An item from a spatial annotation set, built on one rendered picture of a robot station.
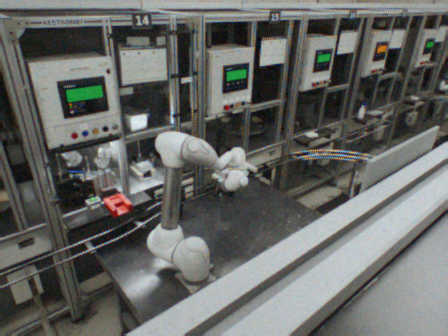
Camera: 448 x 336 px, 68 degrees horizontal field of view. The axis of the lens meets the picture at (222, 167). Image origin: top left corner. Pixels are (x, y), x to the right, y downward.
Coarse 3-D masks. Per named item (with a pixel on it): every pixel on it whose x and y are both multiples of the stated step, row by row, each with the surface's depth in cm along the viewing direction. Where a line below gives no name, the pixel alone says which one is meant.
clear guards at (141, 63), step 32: (128, 32) 185; (160, 32) 197; (128, 64) 192; (160, 64) 205; (192, 64) 220; (128, 96) 200; (160, 96) 214; (192, 96) 230; (128, 128) 208; (160, 128) 223; (192, 128) 241; (64, 160) 190; (96, 160) 202; (64, 192) 197; (96, 192) 211
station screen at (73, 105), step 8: (64, 88) 172; (72, 88) 175; (104, 96) 187; (72, 104) 178; (80, 104) 180; (88, 104) 183; (96, 104) 186; (104, 104) 189; (72, 112) 179; (80, 112) 182
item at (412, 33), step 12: (372, 24) 344; (384, 24) 359; (396, 24) 375; (396, 36) 384; (408, 36) 404; (396, 48) 395; (408, 48) 416; (396, 60) 408; (408, 60) 429; (384, 72) 400; (360, 84) 375; (372, 84) 392; (396, 84) 434; (360, 96) 385; (384, 96) 472; (396, 96) 448
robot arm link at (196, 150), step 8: (192, 136) 169; (184, 144) 165; (192, 144) 160; (200, 144) 159; (208, 144) 165; (184, 152) 164; (192, 152) 159; (200, 152) 160; (208, 152) 164; (192, 160) 166; (200, 160) 164; (208, 160) 166
